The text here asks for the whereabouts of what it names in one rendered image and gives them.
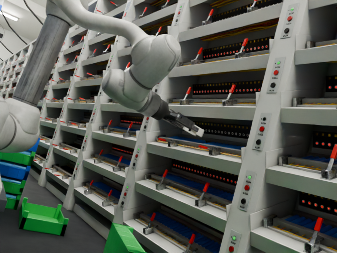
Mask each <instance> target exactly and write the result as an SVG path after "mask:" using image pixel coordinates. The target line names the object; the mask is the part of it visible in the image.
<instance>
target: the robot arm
mask: <svg viewBox="0 0 337 253"><path fill-rule="evenodd" d="M76 24H77V25H78V26H80V27H82V28H85V29H88V30H92V31H97V32H102V33H107V34H112V35H117V36H122V37H124V38H126V39H127V40H128V41H129V42H130V44H131V46H132V49H131V52H130V54H131V56H132V63H133V64H132V65H131V66H130V67H129V68H128V69H126V70H124V71H123V70H121V69H110V70H108V71H107V73H106V74H105V76H104V77H103V80H102V83H101V86H102V90H103V92H104V93H105V94H106V95H108V96H109V97H110V98H111V99H113V100H114V101H116V102H117V103H119V104H121V105H122V106H124V107H127V108H130V109H134V110H136V111H137V112H140V113H141V114H143V115H145V116H147V117H150V116H151V117H152V118H154V119H156V120H161V119H163V120H165V121H167V122H169V123H170V124H172V125H174V126H176V127H177V128H181V129H182V128H183V130H185V131H187V132H188V133H190V134H192V135H194V136H196V135H198V136H200V137H202V136H203V133H204V130H203V129H201V128H200V127H198V126H196V125H195V123H194V122H193V121H191V120H189V119H188V118H186V117H185V116H183V115H182V114H181V113H180V112H178V113H176V112H174V111H173V110H172V109H170V110H169V105H168V103H167V102H166V101H164V100H162V99H161V97H160V96H159V95H158V94H156V93H155V92H153V91H152V90H151V89H152V88H153V87H154V86H156V85H157V84H158V83H160V82H161V81H162V80H163V79H164V78H165V77H166V76H167V75H168V74H169V73H170V72H171V71H172V69H173V68H174V67H175V65H176V64H177V62H178V60H179V58H180V55H181V47H180V45H179V43H178V41H177V40H176V39H175V38H174V37H173V36H171V35H168V34H163V35H158V36H157V37H156V36H153V35H151V36H149V35H147V34H146V33H145V32H144V31H143V30H142V29H141V28H140V27H138V26H137V25H135V24H133V23H131V22H129V21H126V20H122V19H118V18H113V17H109V16H104V15H100V14H95V13H92V12H89V11H88V0H47V2H46V19H45V21H44V23H43V26H42V28H41V30H40V33H39V35H38V37H37V40H36V42H35V44H34V47H33V49H32V51H31V54H30V56H29V58H28V61H27V63H26V65H25V68H24V70H23V72H22V75H21V77H20V79H19V82H18V84H17V86H16V89H15V91H14V93H13V96H12V98H8V99H6V100H4V99H3V98H2V97H0V152H3V153H19V152H23V151H26V150H28V149H30V148H31V147H33V146H34V145H35V144H36V142H37V140H38V138H39V133H40V130H39V121H40V115H41V114H40V111H39V109H38V108H37V105H38V103H39V100H40V98H41V95H42V93H43V91H44V88H45V86H46V83H47V81H48V79H49V76H50V74H51V72H52V69H53V67H54V64H55V62H56V60H57V57H58V55H59V52H60V50H61V48H62V45H63V43H64V41H65V38H66V36H67V33H68V31H69V29H70V28H72V27H73V26H75V25H76Z"/></svg>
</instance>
